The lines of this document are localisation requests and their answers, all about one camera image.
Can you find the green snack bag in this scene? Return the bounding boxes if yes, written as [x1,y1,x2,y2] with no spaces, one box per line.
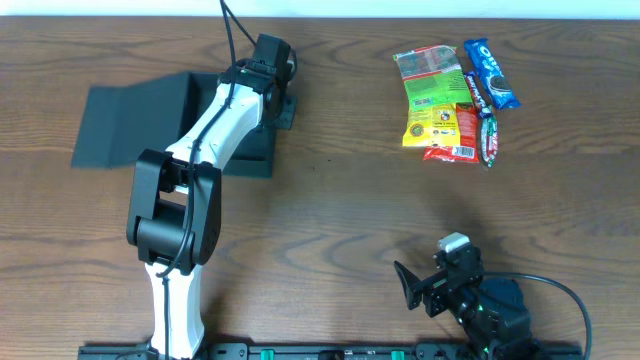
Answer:
[393,45,471,111]

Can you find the black gift box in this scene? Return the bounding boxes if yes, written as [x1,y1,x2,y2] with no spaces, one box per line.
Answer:
[71,72,297,178]

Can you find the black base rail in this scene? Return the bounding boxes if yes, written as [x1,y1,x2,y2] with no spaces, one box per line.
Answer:
[77,342,583,360]

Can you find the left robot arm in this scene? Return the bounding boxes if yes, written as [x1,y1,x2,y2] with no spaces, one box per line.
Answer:
[126,56,297,359]

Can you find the blue Oreo cookie pack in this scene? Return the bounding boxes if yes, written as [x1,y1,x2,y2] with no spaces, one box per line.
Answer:
[464,38,521,110]

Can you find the red green candy pack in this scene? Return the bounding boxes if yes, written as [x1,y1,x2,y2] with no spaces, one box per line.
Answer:
[480,116,498,167]

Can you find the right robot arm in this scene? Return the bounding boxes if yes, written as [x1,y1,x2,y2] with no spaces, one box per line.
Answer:
[394,244,551,360]

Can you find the yellow snack bag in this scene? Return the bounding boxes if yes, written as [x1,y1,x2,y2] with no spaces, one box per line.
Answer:
[402,104,460,148]

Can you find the purple Dairy Milk bar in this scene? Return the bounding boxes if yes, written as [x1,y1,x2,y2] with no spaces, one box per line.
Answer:
[464,72,493,119]

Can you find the red snack bag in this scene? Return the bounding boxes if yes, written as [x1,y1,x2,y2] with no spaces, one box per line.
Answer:
[423,103,479,163]

